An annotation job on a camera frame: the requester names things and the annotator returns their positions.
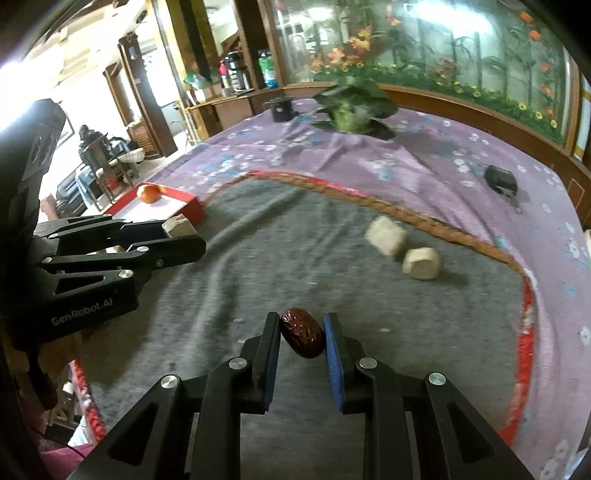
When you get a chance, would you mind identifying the wooden chair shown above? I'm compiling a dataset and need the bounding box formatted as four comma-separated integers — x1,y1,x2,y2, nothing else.
81,136,140,204

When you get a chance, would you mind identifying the person's maroon clothing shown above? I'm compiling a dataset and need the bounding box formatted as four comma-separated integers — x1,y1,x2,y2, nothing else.
39,450,93,480

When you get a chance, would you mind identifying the wooden cabinet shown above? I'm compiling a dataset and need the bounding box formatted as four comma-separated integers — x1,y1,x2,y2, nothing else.
185,87,279,139

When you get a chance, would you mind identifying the green leafy vegetable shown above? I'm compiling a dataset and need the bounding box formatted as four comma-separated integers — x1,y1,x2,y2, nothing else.
311,78,399,140

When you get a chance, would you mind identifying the black sofa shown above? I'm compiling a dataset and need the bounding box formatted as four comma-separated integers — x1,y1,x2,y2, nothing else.
55,171,93,217

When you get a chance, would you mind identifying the purple floral cloth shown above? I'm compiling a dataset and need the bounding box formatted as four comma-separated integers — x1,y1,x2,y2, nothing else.
139,95,591,480

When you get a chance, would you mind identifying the black cup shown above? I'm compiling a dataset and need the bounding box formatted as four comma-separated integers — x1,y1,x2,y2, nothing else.
268,97,295,123

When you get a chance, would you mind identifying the black thermos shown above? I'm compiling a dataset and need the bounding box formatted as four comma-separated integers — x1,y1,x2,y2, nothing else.
225,51,251,92

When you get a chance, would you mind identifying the grey mat with braided edge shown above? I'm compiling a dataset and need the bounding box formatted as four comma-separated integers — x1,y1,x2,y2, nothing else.
69,170,539,480

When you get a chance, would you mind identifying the red date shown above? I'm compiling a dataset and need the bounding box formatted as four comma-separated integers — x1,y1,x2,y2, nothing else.
280,308,324,358

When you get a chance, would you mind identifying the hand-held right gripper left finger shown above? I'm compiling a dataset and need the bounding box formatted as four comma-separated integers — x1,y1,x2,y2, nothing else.
69,311,282,480

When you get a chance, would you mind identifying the small black device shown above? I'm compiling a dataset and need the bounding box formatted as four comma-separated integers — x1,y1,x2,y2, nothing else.
484,165,520,209

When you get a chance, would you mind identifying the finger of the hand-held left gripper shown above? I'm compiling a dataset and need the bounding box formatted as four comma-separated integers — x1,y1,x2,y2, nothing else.
41,235,208,297
34,216,166,251

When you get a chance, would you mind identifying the red cardboard box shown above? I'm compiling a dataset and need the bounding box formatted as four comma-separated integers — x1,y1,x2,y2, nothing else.
99,183,206,227

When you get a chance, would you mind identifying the floral glass panel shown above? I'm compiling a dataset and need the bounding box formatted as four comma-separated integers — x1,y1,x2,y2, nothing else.
272,0,583,145

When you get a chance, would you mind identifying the green bottle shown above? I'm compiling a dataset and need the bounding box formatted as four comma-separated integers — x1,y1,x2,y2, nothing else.
257,50,279,90

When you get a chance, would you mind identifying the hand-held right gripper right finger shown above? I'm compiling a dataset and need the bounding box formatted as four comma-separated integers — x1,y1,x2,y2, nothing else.
323,312,527,480

